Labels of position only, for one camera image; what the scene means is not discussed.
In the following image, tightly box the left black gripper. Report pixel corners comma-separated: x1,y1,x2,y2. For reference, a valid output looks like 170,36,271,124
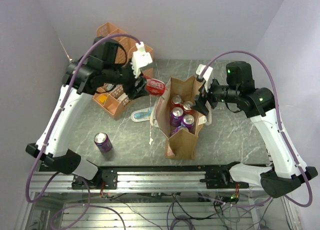
104,59,151,100

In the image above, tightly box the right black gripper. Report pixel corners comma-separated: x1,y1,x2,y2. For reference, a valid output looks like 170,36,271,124
190,76,240,116

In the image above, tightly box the red cola can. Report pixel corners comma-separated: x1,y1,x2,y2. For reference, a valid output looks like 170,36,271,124
181,101,194,115
170,94,183,111
145,78,166,97

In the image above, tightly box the purple fanta can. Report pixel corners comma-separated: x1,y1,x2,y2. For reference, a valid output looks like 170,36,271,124
181,114,196,133
94,132,113,153
170,107,184,127
170,125,189,136

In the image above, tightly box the burlap canvas tote bag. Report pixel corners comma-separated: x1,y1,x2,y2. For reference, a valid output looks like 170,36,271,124
152,76,211,160

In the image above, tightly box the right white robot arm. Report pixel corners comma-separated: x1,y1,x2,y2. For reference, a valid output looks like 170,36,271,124
192,61,318,198

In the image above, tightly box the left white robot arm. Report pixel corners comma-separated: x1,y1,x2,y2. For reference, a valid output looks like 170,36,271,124
25,33,153,189

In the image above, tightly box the orange plastic file organizer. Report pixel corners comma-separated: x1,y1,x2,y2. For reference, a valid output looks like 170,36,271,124
91,21,154,119

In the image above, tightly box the blue correction tape package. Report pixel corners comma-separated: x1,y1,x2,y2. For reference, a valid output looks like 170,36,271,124
130,106,154,123

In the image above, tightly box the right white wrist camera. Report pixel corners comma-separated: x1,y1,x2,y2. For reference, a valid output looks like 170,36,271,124
195,64,214,93

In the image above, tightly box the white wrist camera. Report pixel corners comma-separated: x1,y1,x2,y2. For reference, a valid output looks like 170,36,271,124
130,41,153,79
195,64,214,93

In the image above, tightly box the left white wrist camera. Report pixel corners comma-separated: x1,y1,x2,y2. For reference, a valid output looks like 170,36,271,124
130,41,153,79

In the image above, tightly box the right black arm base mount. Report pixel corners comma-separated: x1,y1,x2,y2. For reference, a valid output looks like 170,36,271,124
199,161,249,189

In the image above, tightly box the aluminium frame rail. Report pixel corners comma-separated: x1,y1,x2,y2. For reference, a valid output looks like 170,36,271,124
29,171,264,193

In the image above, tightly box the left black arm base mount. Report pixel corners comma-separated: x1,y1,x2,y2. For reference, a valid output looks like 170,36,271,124
71,170,118,190

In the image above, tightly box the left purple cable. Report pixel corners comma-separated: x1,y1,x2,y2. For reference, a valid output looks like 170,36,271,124
24,33,141,230

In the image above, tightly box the purple cable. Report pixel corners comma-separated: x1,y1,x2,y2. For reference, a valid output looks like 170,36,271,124
24,33,141,230
197,50,313,208

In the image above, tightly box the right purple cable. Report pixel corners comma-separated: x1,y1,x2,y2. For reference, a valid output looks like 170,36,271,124
197,50,313,208

